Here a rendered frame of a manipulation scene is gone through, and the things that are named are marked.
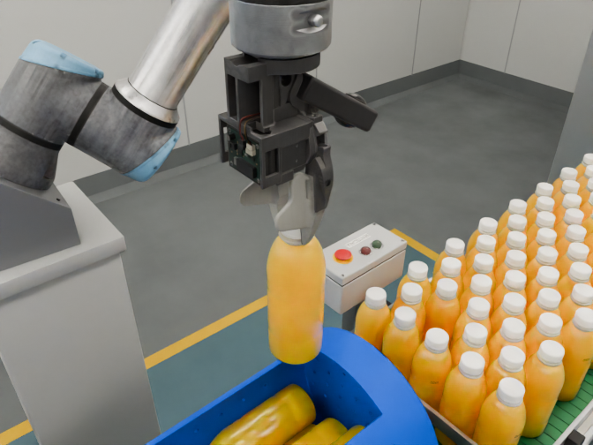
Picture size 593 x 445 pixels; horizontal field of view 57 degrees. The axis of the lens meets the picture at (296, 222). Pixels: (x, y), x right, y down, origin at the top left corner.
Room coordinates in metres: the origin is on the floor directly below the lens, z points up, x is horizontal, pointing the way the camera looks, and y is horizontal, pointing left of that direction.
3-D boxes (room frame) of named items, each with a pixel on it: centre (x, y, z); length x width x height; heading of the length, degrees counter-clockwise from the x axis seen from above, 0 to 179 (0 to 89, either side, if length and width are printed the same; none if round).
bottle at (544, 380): (0.65, -0.44, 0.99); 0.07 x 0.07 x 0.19
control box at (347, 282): (0.94, -0.14, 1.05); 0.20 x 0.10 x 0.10; 130
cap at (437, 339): (0.68, -0.25, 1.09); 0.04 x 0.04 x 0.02
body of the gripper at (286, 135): (0.49, 0.02, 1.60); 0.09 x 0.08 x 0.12; 130
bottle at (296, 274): (0.51, 0.00, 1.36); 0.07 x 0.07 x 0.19
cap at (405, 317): (0.73, -0.20, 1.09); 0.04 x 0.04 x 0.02
